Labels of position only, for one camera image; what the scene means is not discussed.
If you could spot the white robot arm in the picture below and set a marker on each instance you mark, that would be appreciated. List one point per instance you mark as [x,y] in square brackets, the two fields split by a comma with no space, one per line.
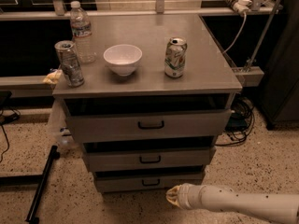
[275,208]

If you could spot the grey drawer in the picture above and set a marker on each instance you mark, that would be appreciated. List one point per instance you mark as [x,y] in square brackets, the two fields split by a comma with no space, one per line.
[148,159]
[142,182]
[106,128]

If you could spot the yellow crumpled wrapper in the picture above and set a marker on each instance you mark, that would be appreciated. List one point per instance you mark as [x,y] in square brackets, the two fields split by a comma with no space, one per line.
[53,77]

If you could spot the white power strip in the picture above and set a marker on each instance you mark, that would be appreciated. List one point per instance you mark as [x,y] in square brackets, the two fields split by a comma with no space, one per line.
[239,6]

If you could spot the green white soda can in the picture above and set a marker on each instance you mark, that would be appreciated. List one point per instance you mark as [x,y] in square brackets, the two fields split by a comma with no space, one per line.
[175,57]

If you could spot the grey metal frame rail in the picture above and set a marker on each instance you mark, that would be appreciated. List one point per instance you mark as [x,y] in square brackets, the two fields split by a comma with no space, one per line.
[137,11]

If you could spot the clear plastic bag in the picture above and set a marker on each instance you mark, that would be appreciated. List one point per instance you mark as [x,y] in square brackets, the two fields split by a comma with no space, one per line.
[58,128]

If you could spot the white ceramic bowl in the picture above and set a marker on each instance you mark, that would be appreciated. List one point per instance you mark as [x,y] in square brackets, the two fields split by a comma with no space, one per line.
[123,59]

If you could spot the black metal floor stand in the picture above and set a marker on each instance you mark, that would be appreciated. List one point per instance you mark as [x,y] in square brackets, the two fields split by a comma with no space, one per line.
[39,180]

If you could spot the silver energy drink can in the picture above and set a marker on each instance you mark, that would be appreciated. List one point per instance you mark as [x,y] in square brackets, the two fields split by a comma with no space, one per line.
[69,62]

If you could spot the grey drawer cabinet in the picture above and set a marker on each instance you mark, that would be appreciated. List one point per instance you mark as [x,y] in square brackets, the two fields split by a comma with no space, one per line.
[207,83]

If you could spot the clear plastic water bottle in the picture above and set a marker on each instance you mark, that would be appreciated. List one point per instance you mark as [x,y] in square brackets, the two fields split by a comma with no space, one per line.
[82,32]

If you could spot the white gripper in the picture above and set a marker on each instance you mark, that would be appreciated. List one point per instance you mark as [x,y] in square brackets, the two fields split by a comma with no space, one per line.
[186,196]

